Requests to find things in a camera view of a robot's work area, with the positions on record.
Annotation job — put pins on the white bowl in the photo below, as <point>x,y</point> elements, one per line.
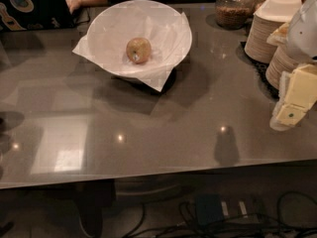
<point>109,40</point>

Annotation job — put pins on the left stack of paper plates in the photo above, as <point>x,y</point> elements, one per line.
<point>257,48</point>

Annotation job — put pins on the black tray mat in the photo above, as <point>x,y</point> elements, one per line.
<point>260,69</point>

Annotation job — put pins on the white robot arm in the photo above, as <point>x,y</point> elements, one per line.
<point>301,38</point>

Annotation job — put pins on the right stack of paper plates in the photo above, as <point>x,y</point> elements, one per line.
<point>279,63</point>

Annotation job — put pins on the black power adapter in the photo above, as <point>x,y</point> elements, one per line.
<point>208,209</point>

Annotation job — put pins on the yellow-red apple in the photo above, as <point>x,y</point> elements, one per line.
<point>138,50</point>

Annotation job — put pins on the glass jar with grains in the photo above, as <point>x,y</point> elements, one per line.
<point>233,14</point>

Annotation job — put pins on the black laptop with stickers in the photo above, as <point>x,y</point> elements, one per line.
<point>29,15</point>

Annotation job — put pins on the person's hand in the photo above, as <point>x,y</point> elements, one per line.
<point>73,5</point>

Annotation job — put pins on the stack of paper plates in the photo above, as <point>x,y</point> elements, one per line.
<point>257,48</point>
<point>279,63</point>

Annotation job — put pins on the white paper sheet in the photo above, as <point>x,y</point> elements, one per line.
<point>165,40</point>

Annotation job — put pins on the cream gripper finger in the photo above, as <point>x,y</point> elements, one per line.
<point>297,113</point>
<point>279,120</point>

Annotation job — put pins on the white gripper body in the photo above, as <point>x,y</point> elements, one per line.
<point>303,34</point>

